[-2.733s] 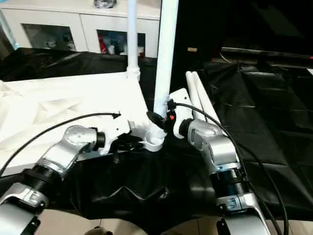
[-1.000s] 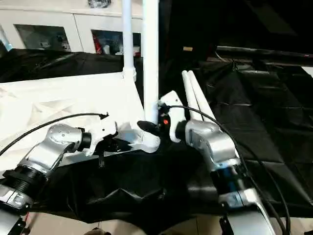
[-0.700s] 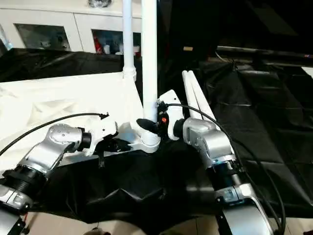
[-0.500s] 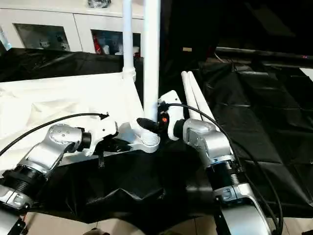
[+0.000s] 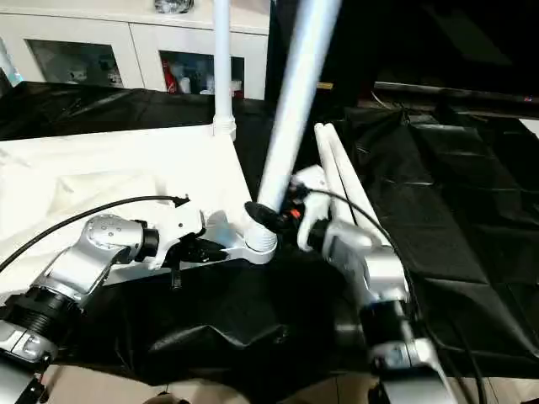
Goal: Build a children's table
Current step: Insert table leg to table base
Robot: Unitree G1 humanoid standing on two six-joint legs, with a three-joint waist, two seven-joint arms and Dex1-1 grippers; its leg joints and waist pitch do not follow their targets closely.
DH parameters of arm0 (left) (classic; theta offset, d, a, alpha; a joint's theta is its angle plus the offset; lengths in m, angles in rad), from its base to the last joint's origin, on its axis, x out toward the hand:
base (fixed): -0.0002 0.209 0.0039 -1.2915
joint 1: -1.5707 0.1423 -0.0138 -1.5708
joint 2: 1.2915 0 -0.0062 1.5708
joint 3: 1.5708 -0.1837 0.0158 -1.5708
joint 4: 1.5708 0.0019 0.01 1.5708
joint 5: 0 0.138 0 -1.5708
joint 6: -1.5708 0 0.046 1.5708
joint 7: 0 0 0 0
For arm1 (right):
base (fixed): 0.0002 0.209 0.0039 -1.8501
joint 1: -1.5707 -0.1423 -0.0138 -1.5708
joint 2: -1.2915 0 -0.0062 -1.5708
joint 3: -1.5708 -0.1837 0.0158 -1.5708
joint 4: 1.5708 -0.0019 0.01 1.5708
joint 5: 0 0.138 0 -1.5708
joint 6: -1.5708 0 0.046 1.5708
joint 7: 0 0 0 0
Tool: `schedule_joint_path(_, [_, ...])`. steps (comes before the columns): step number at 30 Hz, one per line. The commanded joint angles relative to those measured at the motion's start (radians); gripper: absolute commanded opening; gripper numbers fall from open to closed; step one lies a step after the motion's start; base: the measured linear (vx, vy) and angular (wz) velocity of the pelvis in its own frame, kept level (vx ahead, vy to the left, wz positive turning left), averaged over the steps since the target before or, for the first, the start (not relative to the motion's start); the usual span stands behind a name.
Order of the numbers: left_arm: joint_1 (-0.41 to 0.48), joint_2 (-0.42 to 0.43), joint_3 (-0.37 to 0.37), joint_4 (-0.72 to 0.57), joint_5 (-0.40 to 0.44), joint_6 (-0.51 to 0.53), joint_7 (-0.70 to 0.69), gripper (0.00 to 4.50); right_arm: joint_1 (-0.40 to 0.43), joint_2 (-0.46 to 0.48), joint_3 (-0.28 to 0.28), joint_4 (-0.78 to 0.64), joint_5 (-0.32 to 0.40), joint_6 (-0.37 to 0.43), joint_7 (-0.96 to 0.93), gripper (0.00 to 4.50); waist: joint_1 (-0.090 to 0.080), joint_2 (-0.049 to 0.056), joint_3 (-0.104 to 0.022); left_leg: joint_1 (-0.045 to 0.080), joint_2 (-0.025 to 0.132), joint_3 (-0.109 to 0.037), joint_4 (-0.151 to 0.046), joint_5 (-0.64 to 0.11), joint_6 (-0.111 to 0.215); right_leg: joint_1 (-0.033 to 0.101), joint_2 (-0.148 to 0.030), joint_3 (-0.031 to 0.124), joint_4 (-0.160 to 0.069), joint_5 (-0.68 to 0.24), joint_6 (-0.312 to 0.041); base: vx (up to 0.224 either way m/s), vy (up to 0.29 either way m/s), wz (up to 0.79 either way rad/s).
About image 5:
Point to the white plastic table leg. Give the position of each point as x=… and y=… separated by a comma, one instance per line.
x=222, y=54
x=332, y=168
x=353, y=189
x=295, y=92

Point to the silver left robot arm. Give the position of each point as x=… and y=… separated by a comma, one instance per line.
x=80, y=261

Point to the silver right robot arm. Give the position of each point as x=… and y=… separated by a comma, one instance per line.
x=370, y=269

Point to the black mat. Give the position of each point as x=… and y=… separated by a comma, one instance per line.
x=442, y=210

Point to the red bottle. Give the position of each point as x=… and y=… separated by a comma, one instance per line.
x=169, y=78

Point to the large black case yellow label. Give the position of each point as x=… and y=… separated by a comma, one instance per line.
x=358, y=38

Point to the grey metal bar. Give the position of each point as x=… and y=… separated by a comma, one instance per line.
x=463, y=90

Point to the white cabinet with glass doors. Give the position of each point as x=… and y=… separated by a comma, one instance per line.
x=105, y=29

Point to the grey curtain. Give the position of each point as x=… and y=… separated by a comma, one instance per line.
x=10, y=71

